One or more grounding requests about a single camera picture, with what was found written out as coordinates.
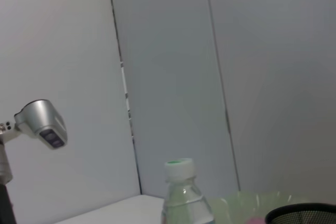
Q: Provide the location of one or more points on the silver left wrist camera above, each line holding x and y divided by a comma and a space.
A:
43, 121

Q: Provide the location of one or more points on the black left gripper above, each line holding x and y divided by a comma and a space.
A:
5, 205

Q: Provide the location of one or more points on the black mesh pen holder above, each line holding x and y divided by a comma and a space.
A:
302, 214

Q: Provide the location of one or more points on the clear green-label water bottle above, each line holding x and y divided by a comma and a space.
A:
183, 200

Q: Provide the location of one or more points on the green translucent fruit bowl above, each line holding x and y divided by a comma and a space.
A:
244, 205

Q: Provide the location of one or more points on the pink peach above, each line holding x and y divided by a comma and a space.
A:
256, 221

